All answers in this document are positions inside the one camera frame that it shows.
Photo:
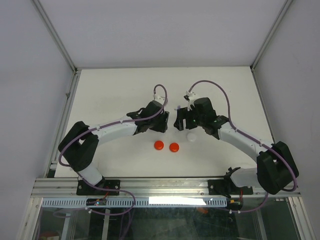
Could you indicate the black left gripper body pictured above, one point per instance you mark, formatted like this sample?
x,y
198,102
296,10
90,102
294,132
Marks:
x,y
159,124

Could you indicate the white earbud case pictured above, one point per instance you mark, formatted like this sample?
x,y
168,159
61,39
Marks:
x,y
191,137

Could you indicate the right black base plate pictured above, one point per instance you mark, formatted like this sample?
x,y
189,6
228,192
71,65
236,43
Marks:
x,y
226,188

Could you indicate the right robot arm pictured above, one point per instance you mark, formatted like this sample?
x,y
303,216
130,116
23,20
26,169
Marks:
x,y
275,167

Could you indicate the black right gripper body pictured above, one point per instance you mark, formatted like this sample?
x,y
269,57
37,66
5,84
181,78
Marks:
x,y
190,117

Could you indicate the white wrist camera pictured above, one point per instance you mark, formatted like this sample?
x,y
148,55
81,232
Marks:
x,y
158,98
191,97

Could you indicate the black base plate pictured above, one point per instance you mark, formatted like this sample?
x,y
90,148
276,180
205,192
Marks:
x,y
226,188
105,187

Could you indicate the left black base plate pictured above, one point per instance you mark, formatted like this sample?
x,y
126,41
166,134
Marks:
x,y
105,187

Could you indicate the white slotted cable duct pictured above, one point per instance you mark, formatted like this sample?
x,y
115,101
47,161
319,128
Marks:
x,y
140,202

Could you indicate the aluminium mounting rail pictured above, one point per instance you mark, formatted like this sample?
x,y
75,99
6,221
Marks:
x,y
140,187

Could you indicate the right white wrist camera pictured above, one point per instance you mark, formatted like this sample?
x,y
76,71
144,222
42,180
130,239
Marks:
x,y
191,97

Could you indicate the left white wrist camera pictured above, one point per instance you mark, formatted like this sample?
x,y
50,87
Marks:
x,y
158,98

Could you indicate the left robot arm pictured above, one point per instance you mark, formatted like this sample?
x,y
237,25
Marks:
x,y
79,145

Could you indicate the orange earbud case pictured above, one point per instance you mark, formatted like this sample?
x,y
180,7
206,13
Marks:
x,y
174,147
158,145

